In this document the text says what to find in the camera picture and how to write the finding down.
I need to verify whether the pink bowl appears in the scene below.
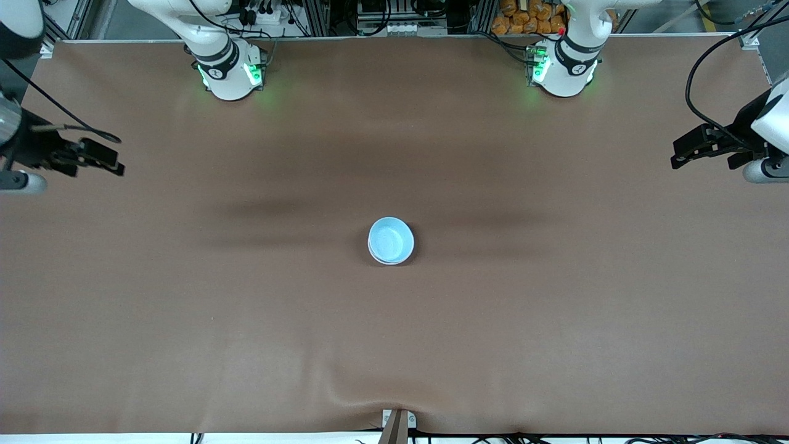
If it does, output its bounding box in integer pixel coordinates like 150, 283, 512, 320
368, 237, 401, 266

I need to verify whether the blue bowl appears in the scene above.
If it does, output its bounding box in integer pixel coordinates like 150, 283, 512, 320
368, 216, 415, 266

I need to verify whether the bag of orange items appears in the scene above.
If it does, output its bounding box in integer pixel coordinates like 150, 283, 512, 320
492, 0, 568, 35

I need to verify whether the white power strip with plugs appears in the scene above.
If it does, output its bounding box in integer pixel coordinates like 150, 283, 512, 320
239, 0, 279, 27

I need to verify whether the brown table mat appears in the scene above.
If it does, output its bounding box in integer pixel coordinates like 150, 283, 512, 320
0, 34, 789, 435

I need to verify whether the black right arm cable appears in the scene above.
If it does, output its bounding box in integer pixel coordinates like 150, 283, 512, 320
0, 57, 123, 144

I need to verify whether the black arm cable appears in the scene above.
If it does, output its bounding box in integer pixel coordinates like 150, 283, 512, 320
685, 14, 789, 150
0, 57, 123, 144

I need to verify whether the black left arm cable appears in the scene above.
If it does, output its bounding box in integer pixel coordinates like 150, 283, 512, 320
685, 14, 789, 150

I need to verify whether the aluminium frame post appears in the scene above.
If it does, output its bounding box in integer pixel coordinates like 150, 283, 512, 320
303, 0, 331, 36
470, 0, 494, 35

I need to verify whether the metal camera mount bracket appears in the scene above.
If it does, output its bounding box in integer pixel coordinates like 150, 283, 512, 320
381, 409, 417, 444

